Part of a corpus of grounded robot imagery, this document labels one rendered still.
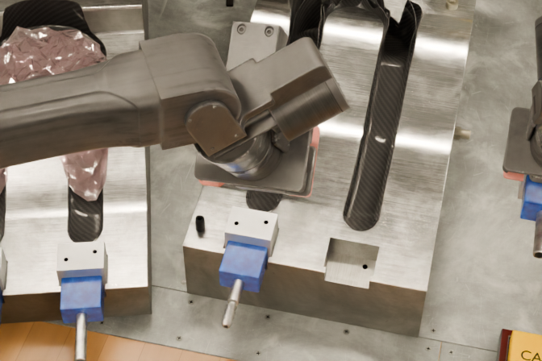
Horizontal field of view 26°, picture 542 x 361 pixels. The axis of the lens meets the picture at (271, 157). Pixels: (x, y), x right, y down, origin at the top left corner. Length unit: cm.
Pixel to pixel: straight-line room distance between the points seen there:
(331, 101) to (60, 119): 22
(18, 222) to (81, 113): 47
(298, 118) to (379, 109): 43
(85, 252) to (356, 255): 29
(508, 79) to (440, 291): 35
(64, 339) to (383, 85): 46
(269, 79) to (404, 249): 37
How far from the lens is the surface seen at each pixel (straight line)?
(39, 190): 135
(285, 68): 94
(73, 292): 125
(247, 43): 103
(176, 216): 139
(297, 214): 127
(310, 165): 107
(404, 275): 123
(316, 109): 95
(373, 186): 131
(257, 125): 95
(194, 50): 92
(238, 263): 121
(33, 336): 132
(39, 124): 88
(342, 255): 127
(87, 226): 133
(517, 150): 117
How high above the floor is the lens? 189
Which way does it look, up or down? 49 degrees down
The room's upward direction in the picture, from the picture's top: straight up
